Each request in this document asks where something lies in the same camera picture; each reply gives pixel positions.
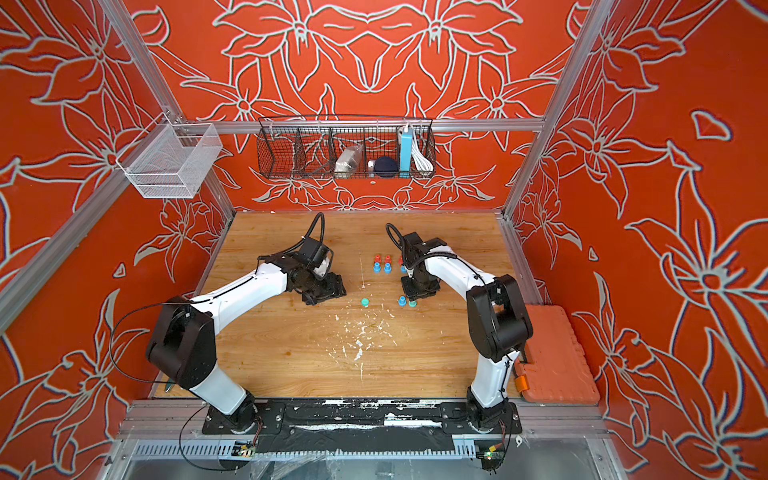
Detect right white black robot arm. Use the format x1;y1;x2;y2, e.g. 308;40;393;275
385;223;534;433

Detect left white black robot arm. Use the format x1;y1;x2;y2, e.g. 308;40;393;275
146;213;346;433

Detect dark blue ball in basket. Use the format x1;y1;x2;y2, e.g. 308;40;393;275
373;156;399;179

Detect silver pouch in basket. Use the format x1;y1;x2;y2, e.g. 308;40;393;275
334;145;364;179

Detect light blue box in basket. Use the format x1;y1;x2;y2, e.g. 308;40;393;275
398;125;413;179

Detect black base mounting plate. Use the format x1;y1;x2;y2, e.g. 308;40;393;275
202;399;522;458

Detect orange plastic tool case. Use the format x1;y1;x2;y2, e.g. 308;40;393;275
514;305;600;405

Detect white cables in basket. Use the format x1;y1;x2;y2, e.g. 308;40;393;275
412;134;436;178

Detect black wire wall basket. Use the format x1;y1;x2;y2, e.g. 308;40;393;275
256;115;437;180

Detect clear plastic wall bin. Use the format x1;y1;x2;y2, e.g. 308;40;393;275
119;123;222;200

